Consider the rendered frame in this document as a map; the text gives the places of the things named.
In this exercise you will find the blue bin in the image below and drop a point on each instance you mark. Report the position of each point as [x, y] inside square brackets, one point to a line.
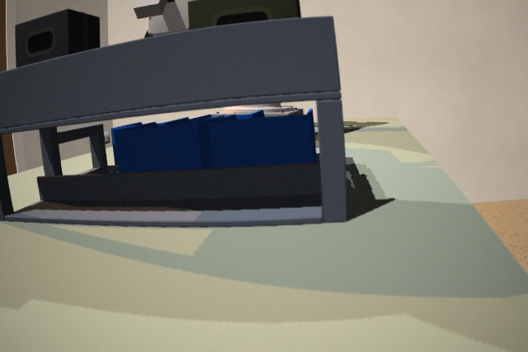
[252, 115]
[149, 147]
[179, 121]
[262, 141]

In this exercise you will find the grey metal shelf frame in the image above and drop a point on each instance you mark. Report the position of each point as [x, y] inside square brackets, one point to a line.
[243, 64]

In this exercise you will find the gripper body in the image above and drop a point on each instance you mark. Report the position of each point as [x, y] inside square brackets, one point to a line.
[173, 19]

